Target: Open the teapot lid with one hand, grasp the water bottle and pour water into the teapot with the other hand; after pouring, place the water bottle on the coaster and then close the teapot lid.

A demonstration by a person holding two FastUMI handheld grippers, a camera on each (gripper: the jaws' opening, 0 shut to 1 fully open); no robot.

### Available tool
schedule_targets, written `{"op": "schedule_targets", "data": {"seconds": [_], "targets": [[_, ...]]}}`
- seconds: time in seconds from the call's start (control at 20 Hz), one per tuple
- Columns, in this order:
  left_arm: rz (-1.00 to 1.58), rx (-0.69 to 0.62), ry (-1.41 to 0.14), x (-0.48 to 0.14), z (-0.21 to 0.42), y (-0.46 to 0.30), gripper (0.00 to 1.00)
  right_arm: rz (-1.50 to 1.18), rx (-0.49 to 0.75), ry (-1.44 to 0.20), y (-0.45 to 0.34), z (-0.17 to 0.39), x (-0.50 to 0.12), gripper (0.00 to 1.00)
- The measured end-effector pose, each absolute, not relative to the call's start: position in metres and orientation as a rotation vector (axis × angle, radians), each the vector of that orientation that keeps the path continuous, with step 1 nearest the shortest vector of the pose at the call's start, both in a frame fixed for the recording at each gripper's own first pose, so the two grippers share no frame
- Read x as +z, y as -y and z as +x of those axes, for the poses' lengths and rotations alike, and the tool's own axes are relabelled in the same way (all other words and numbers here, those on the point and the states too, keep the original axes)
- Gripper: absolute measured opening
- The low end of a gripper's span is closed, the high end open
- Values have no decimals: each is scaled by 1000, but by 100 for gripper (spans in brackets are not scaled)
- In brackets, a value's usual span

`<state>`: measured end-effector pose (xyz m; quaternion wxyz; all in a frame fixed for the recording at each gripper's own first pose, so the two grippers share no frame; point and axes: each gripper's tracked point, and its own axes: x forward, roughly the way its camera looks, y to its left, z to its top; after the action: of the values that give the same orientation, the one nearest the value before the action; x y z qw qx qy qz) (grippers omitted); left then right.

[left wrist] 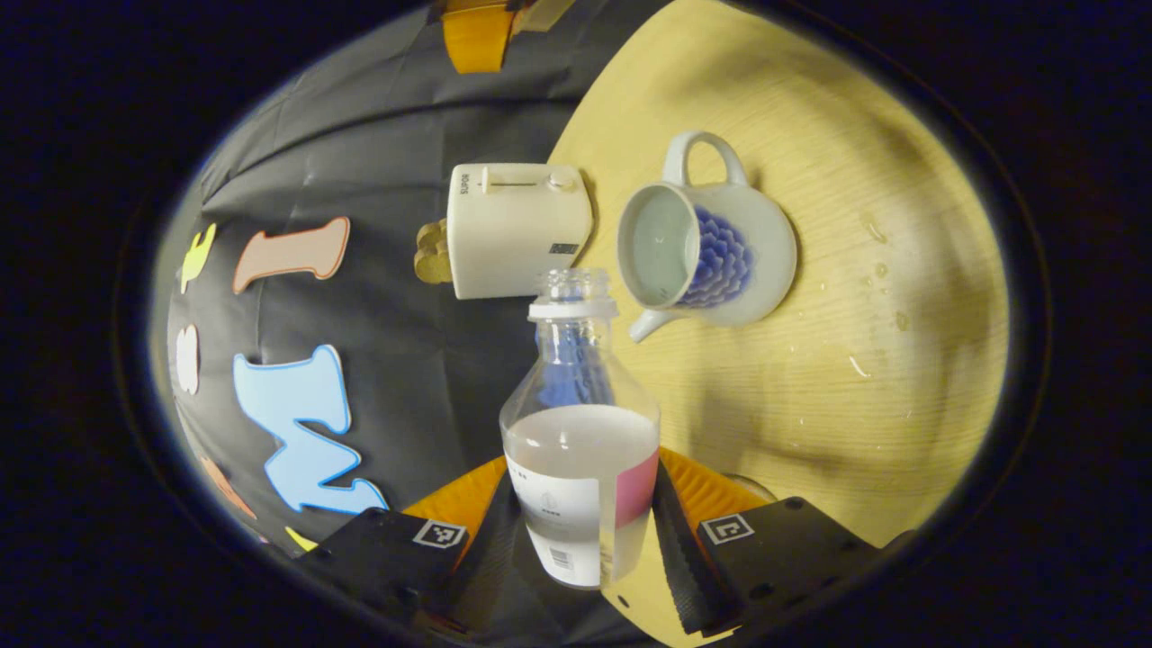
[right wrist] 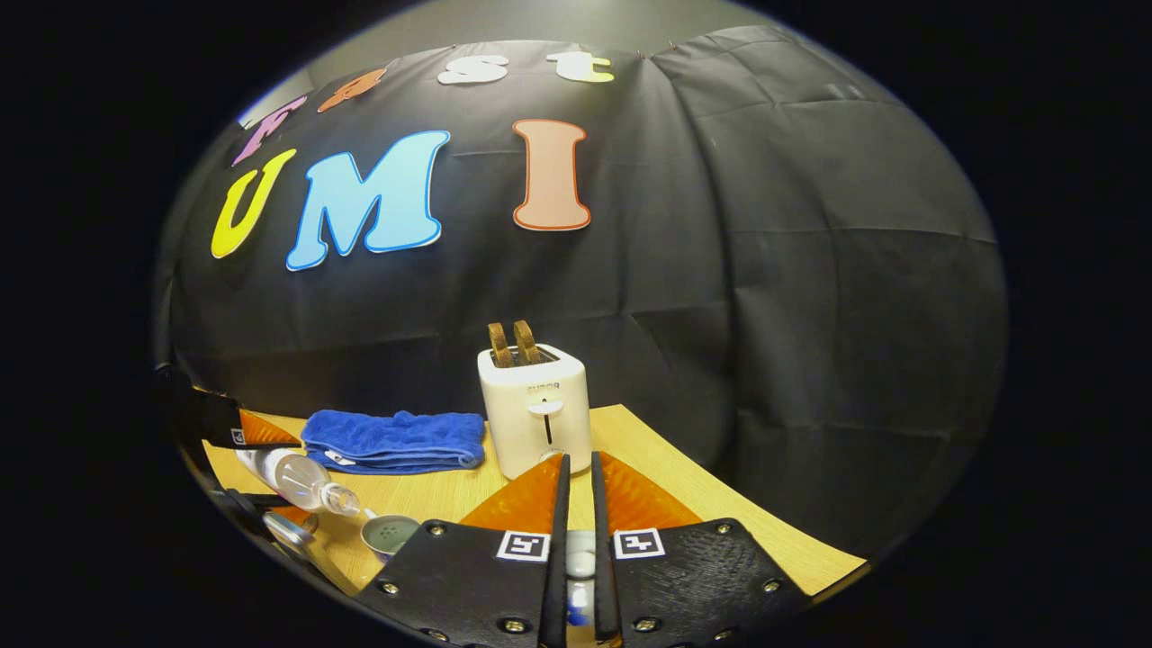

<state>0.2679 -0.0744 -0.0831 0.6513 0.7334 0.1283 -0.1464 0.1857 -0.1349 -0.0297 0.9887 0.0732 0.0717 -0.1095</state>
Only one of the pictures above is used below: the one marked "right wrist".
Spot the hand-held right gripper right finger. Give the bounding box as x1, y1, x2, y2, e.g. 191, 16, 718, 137
589, 453, 811, 648

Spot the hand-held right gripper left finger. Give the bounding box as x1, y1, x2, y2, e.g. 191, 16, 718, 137
355, 454, 572, 648

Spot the clear plastic water bottle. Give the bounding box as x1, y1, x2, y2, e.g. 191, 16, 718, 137
236, 448, 365, 518

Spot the white blue-patterned teacup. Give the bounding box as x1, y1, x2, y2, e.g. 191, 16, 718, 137
360, 514, 423, 565

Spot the folded blue towel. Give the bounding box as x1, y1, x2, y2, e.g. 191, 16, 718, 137
301, 409, 488, 476

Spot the white toaster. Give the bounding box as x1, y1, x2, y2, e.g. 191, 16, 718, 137
477, 344, 593, 481

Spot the black backdrop cloth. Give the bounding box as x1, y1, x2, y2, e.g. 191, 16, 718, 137
153, 25, 1009, 559

